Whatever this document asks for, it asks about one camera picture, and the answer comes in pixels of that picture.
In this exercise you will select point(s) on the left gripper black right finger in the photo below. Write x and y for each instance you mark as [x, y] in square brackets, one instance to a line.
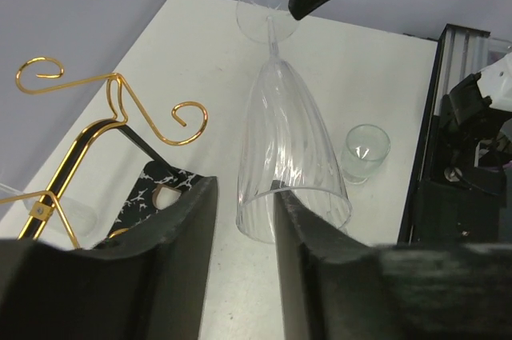
[334, 287]

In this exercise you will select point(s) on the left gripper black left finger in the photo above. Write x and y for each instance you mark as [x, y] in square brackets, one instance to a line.
[147, 283]

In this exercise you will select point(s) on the short clear glass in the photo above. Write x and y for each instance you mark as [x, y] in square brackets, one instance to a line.
[365, 149]

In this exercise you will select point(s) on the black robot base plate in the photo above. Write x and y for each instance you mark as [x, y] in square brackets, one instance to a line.
[439, 210]

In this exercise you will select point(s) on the aluminium table frame rail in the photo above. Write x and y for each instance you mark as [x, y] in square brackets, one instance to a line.
[468, 51]

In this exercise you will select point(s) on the gold wine glass rack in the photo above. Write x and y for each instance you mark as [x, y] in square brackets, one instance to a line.
[165, 105]

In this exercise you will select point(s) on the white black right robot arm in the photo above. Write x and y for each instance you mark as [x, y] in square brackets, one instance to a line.
[470, 112]

